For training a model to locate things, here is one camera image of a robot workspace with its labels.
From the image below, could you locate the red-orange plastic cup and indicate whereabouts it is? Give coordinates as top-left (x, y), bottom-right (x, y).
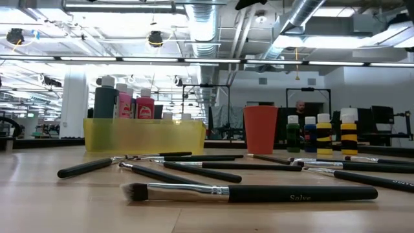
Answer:
top-left (243, 105), bottom-right (279, 155)

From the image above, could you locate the small green paint bottle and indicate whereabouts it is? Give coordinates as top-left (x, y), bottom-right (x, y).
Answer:
top-left (287, 115), bottom-right (301, 153)

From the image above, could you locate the small yellow paint bottle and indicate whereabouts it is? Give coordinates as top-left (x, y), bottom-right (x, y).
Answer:
top-left (340, 115), bottom-right (359, 156)
top-left (316, 113), bottom-right (334, 155)

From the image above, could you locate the small blue paint bottle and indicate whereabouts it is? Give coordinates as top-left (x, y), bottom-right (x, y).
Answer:
top-left (303, 116), bottom-right (318, 153)

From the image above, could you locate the large red paint bottle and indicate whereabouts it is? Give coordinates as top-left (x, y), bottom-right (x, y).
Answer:
top-left (135, 88), bottom-right (156, 120)

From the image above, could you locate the large purple paint bottle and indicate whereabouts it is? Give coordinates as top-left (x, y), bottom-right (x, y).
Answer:
top-left (126, 87), bottom-right (137, 120)

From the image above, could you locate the large dark teal paint bottle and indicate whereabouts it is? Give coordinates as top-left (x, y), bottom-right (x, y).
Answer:
top-left (93, 74), bottom-right (120, 145)

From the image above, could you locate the long ceiling light strip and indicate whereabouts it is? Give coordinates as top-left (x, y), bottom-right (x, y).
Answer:
top-left (0, 55), bottom-right (414, 68)

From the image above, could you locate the person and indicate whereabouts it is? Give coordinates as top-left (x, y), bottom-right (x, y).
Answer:
top-left (294, 100), bottom-right (307, 137)

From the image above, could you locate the gray cloth cover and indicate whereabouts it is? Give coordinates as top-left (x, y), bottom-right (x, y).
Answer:
top-left (210, 105), bottom-right (245, 131)

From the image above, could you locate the yellow translucent plastic bin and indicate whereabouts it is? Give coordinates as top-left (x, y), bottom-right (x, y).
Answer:
top-left (83, 118), bottom-right (207, 155)

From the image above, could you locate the white building column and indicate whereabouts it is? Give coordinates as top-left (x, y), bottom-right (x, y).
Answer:
top-left (59, 64), bottom-right (90, 140)

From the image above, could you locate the slanted silver ceiling duct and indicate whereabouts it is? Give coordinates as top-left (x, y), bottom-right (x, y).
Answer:
top-left (258, 0), bottom-right (326, 62)

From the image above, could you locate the straight silver ceiling duct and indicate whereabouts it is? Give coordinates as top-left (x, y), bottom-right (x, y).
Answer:
top-left (184, 0), bottom-right (223, 120)

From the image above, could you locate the yellow hanging cord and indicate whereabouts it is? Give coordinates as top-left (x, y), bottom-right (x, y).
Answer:
top-left (294, 47), bottom-right (300, 82)

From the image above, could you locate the black rig frame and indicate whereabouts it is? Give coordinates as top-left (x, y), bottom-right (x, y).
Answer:
top-left (285, 87), bottom-right (332, 114)
top-left (182, 83), bottom-right (232, 140)

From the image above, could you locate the ceiling cable reel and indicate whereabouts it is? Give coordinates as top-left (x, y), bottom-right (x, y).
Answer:
top-left (5, 27), bottom-right (26, 46)
top-left (147, 30), bottom-right (164, 49)

